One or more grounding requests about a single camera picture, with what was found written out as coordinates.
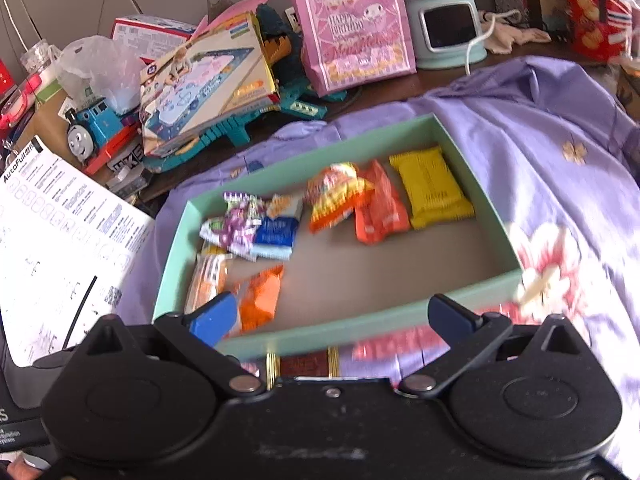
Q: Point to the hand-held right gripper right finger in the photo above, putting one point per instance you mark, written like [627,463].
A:
[452,317]

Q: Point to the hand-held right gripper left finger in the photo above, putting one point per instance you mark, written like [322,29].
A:
[215,317]

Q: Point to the orange cracker packet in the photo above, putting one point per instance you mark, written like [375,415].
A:
[207,280]

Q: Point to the shiny orange snack packet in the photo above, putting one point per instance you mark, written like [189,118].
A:
[260,295]

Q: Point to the pink-red translucent snack packet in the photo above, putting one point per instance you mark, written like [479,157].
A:
[395,345]

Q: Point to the purple grape candy packet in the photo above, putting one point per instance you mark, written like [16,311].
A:
[237,225]

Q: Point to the brown-red gold-end snack packet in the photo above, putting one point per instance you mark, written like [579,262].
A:
[305,362]

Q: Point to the blue-white snack packet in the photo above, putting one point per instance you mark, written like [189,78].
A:
[275,235]

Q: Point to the mint green cardboard box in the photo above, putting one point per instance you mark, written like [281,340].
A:
[350,280]

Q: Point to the yellow square snack packet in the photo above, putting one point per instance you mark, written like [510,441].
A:
[432,190]

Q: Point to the small orange-white candy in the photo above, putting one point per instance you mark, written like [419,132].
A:
[285,206]

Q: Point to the red-orange long snack packet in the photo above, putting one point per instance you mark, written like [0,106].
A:
[380,205]

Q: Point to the red-orange puffed snack packet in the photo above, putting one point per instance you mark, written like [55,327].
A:
[335,197]

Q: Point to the purple floral cloth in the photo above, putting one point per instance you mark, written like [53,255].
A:
[550,185]

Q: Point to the white printed instruction sheet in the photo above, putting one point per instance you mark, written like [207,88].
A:
[60,240]

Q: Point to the grey lettered box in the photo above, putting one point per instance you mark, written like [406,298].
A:
[125,170]

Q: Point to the blue toy train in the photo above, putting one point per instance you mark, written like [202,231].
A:
[95,122]

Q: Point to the drawing mat toy box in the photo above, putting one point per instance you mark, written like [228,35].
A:
[205,85]

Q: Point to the brown cardboard box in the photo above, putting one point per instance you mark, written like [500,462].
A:
[42,125]

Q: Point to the clear plastic bag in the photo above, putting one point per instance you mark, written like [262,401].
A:
[100,70]

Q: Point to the beige crumpled cloth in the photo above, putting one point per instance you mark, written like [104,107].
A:
[515,35]

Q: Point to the red-white carton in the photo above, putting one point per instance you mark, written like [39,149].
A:
[150,32]

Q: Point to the mint green small appliance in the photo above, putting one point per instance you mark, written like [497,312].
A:
[445,25]

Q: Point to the pink gift bag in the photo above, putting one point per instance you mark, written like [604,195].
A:
[350,30]

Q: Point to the clear glass cup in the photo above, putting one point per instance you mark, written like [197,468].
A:
[40,60]

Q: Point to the red cookie tin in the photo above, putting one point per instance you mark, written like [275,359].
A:
[595,15]

